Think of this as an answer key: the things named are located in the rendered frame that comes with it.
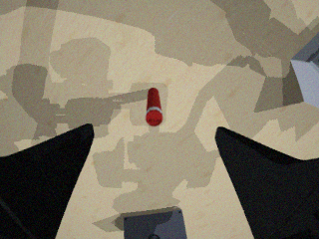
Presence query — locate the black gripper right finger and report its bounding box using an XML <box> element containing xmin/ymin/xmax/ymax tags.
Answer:
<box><xmin>215</xmin><ymin>126</ymin><xmax>319</xmax><ymax>239</ymax></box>

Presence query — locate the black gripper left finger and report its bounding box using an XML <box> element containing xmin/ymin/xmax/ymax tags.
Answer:
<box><xmin>0</xmin><ymin>124</ymin><xmax>95</xmax><ymax>239</ymax></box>

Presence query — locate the red peg with white band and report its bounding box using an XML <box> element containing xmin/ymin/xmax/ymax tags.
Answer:
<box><xmin>147</xmin><ymin>88</ymin><xmax>162</xmax><ymax>126</ymax></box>

